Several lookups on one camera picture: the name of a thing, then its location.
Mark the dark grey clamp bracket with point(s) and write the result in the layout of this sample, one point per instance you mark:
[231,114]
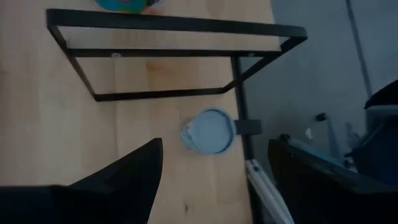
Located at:
[248,127]

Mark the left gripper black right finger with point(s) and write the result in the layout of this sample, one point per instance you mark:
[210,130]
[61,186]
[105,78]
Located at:
[326,199]

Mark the white plastic strip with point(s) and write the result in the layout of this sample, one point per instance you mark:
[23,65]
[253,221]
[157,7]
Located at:
[267,193]

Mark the wooden shelf with black legs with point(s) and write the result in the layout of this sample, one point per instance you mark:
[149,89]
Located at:
[174,23]

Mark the orange and white label can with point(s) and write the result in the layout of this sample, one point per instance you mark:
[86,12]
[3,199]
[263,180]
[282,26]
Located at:
[213,132]

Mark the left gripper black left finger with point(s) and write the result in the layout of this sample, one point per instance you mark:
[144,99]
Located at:
[118,193]

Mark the black metal table frame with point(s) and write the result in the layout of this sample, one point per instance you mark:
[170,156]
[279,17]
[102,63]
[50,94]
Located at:
[241,102]

